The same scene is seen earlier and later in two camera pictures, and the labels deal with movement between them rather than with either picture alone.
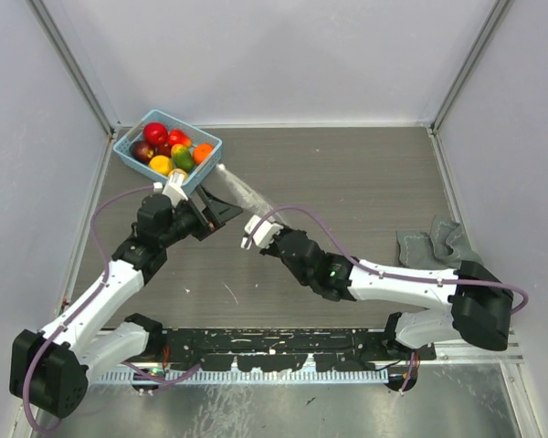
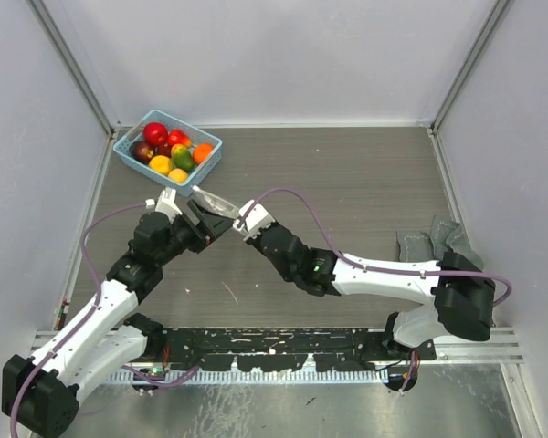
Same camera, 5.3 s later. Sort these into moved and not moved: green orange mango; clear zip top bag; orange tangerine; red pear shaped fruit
Moved: clear zip top bag
Not moved: orange tangerine; red pear shaped fruit; green orange mango
